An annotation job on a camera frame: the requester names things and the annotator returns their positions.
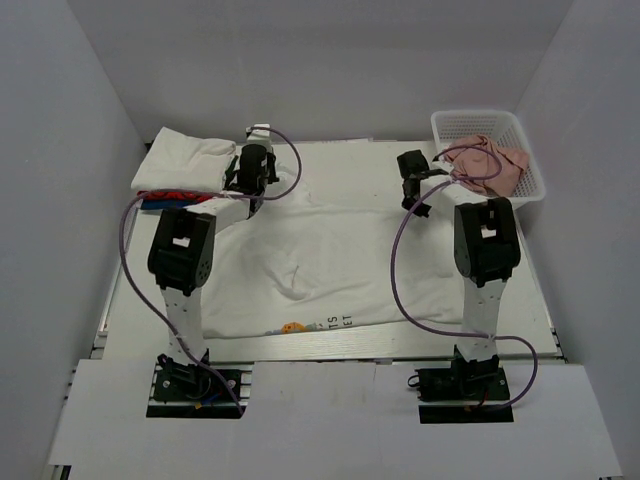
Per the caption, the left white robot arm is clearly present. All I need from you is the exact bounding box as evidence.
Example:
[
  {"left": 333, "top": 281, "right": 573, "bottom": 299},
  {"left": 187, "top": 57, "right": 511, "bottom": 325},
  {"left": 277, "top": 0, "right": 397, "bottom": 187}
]
[{"left": 147, "top": 144, "right": 278, "bottom": 362}]

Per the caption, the white plastic basket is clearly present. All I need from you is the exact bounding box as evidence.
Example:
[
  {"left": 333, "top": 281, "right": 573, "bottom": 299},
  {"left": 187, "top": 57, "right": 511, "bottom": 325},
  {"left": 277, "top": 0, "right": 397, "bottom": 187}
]
[{"left": 431, "top": 109, "right": 546, "bottom": 209}]

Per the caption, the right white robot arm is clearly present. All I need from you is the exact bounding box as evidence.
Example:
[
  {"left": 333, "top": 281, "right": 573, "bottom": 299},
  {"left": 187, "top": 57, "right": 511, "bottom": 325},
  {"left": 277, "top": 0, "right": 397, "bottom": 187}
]
[{"left": 397, "top": 150, "right": 521, "bottom": 399}]

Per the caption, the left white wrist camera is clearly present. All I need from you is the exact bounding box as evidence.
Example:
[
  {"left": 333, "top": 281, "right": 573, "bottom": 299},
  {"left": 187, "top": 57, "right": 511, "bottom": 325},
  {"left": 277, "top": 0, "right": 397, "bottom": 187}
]
[{"left": 246, "top": 124, "right": 272, "bottom": 151}]

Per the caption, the white t-shirt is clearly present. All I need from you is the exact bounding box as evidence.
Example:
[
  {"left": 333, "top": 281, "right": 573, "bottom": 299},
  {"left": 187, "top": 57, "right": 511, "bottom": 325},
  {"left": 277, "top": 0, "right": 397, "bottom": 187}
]
[
  {"left": 131, "top": 127, "right": 236, "bottom": 193},
  {"left": 201, "top": 183, "right": 463, "bottom": 339}
]

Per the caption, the folded red t-shirt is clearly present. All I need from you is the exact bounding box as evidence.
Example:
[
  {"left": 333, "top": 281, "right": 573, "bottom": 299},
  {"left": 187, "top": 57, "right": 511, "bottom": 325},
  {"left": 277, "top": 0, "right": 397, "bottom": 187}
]
[{"left": 138, "top": 190, "right": 213, "bottom": 204}]

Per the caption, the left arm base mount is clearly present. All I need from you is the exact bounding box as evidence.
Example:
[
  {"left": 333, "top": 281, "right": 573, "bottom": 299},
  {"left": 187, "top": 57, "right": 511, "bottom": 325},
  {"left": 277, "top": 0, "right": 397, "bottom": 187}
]
[{"left": 146, "top": 354, "right": 253, "bottom": 420}]

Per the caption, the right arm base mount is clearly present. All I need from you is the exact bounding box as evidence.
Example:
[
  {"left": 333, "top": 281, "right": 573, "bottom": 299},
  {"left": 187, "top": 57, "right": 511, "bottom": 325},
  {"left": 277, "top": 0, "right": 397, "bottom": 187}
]
[{"left": 407, "top": 356, "right": 514, "bottom": 425}]

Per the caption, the pink crumpled t-shirt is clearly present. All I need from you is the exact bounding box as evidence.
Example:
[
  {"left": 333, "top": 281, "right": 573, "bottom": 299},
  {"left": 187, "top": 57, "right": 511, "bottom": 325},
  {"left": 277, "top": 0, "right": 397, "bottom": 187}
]
[{"left": 440, "top": 135, "right": 530, "bottom": 197}]

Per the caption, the folded blue t-shirt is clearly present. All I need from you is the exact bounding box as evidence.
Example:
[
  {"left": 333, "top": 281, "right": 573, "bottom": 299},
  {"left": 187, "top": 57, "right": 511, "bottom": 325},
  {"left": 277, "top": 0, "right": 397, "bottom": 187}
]
[{"left": 140, "top": 200, "right": 174, "bottom": 211}]

